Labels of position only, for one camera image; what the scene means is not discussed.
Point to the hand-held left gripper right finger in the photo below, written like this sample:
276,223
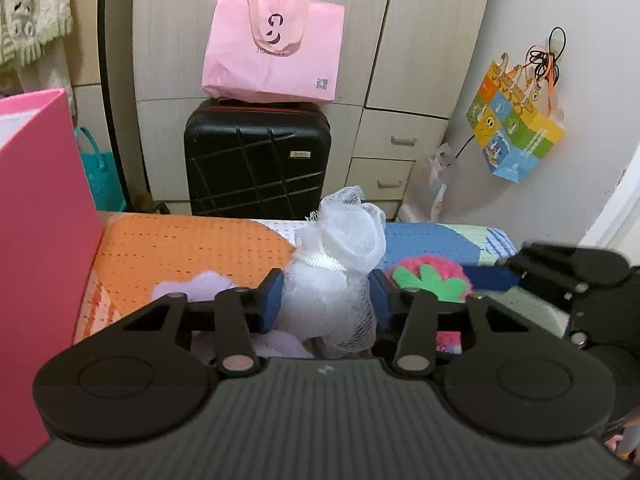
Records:
378,291

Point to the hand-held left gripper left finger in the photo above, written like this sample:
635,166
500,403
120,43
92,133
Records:
273,295

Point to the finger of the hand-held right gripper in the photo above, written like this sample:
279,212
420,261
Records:
492,279

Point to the red strawberry plush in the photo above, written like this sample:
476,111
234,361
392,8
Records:
425,280

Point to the white mesh bath sponge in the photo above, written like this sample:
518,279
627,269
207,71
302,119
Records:
330,285

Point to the pink storage box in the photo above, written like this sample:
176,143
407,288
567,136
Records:
45,260

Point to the purple plush toy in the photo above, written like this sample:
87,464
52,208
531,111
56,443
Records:
200,285

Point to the clear plastic bag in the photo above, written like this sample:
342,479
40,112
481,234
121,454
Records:
430,185

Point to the black suitcase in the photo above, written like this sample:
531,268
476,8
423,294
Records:
240,170

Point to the colourful cartoon gift bag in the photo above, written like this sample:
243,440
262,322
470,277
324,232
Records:
520,140

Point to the teal woven bag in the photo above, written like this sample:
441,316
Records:
102,175

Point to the pink tote bag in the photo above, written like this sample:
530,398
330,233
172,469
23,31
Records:
270,70

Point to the beige wardrobe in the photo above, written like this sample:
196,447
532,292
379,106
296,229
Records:
425,35

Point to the cream and green knitted cloth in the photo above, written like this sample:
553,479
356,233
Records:
35,0

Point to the black curved rail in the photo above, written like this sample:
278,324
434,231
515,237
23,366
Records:
106,85

